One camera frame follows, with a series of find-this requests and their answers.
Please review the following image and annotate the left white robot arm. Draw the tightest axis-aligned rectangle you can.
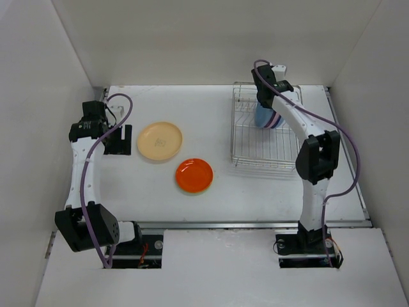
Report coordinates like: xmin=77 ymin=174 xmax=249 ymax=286
xmin=54 ymin=100 xmax=143 ymax=254

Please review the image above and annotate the light blue plate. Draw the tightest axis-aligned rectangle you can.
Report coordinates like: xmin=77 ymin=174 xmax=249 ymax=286
xmin=254 ymin=102 xmax=275 ymax=128

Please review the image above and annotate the green plate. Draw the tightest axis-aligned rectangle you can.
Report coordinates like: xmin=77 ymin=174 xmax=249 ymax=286
xmin=178 ymin=186 xmax=210 ymax=196

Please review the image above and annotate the pink plate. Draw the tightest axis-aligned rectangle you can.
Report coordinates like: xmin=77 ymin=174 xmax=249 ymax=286
xmin=266 ymin=113 xmax=280 ymax=129

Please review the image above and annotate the metal rail front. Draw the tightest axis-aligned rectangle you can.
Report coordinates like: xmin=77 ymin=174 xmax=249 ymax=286
xmin=137 ymin=219 xmax=373 ymax=230

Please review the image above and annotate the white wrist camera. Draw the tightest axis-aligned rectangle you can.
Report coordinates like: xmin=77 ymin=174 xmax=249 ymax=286
xmin=106 ymin=106 xmax=125 ymax=128
xmin=272 ymin=65 xmax=287 ymax=83

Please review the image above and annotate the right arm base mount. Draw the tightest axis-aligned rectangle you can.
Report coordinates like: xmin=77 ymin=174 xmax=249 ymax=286
xmin=273 ymin=233 xmax=344 ymax=269

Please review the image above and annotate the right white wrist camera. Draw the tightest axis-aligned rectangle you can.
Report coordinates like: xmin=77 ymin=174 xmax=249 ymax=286
xmin=272 ymin=65 xmax=287 ymax=83

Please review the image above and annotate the beige plate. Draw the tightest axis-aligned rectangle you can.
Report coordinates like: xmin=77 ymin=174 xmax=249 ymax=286
xmin=137 ymin=122 xmax=183 ymax=161

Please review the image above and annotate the metal wire dish rack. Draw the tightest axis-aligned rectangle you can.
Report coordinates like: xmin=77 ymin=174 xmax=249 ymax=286
xmin=231 ymin=82 xmax=300 ymax=171

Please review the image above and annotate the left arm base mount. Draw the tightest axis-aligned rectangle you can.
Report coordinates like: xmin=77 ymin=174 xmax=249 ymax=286
xmin=112 ymin=232 xmax=164 ymax=269

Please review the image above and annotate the orange plate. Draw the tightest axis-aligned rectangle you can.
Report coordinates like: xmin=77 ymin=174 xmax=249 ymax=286
xmin=175 ymin=158 xmax=213 ymax=189

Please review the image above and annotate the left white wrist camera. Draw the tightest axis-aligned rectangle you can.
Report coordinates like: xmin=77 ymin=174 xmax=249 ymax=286
xmin=106 ymin=106 xmax=125 ymax=128

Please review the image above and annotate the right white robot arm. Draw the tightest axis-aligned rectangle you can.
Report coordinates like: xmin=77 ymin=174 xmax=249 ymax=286
xmin=252 ymin=61 xmax=341 ymax=255

